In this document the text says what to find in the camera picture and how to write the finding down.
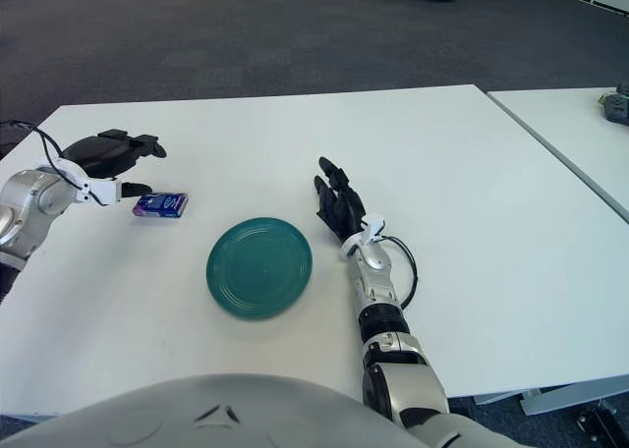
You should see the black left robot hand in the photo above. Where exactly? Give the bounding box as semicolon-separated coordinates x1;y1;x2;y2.
58;129;168;207

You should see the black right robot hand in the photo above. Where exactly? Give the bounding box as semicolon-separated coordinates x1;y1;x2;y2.
314;156;386;260

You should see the blue purple gum box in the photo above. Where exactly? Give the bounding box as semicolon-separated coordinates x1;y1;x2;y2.
131;191;191;221

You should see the teal green round plate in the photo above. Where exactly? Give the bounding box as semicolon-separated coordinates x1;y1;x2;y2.
205;215;315;321

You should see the grey robot torso shell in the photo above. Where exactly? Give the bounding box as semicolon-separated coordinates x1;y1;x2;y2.
0;372;419;448

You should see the grey handheld controller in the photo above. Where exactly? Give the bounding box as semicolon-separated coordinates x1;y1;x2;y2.
598;80;629;123

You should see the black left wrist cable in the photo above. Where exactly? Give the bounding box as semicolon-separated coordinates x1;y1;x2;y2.
0;119;110;207

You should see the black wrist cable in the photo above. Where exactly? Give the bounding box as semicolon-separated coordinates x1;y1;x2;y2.
380;235;420;312
0;119;110;207

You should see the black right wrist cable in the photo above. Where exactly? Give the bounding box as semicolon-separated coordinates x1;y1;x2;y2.
380;235;420;312

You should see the grey metal table frame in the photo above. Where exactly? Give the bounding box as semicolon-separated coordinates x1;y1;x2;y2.
471;371;629;418

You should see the black metal foot bracket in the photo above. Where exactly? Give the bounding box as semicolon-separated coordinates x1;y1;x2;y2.
576;399;625;438

